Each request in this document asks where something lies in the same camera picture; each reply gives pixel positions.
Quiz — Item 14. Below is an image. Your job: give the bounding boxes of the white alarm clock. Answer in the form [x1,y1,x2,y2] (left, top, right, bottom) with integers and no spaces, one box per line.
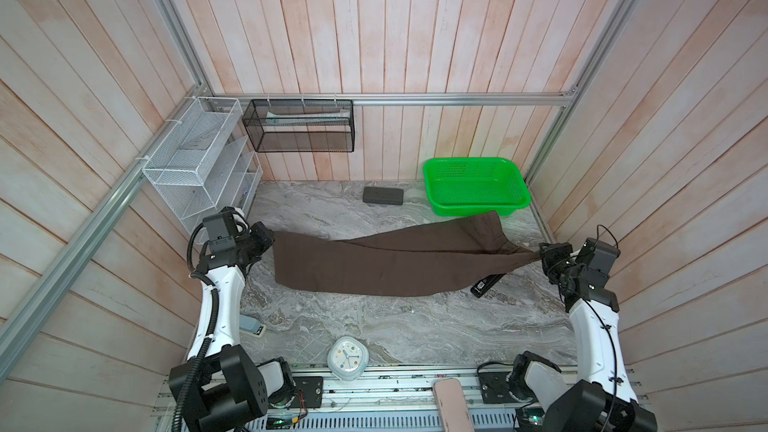
[327,336,370,382]

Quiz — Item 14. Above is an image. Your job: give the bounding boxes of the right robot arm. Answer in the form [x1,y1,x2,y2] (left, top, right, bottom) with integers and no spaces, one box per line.
[508,238,658,431]

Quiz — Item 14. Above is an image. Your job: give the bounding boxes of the black remote control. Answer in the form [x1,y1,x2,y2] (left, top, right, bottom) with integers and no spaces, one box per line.
[470,274,504,298]

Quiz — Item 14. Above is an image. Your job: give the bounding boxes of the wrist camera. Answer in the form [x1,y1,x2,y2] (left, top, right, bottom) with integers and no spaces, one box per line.
[578,238,621,281]
[202,206,248,241]

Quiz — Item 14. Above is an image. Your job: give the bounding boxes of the black wire mesh basket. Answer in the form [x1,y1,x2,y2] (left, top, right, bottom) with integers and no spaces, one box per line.
[242,98,356,153]

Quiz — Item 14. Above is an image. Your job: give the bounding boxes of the dark grey rectangular case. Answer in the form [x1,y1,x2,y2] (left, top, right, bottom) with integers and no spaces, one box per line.
[362,186,404,206]

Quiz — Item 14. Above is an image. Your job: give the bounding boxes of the green plastic basket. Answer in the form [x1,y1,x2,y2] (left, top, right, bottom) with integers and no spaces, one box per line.
[423,157,531,217]

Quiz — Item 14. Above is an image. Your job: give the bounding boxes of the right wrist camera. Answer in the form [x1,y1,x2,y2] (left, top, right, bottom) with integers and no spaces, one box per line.
[578,238,621,281]

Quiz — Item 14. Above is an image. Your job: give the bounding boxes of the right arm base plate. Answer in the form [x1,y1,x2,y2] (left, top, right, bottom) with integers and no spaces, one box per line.
[478,371,520,405]

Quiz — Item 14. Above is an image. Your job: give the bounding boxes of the white wire mesh shelf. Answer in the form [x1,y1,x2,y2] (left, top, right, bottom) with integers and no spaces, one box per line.
[143,97,263,233]

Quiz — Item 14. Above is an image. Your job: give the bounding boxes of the pink flat device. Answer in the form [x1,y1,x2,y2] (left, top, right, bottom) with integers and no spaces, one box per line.
[433,378,475,432]

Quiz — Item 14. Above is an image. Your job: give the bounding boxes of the brown trousers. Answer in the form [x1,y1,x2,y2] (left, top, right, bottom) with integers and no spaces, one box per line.
[272,211,539,297]

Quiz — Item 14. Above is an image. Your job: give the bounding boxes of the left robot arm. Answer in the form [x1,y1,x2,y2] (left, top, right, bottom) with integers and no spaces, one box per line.
[169,216,297,431]

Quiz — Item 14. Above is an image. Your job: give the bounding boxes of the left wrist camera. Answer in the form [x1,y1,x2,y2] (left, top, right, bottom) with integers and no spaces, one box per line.
[202,206,248,241]

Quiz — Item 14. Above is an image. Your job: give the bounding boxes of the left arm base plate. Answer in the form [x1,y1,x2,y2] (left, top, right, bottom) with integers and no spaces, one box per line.
[269,376,324,412]

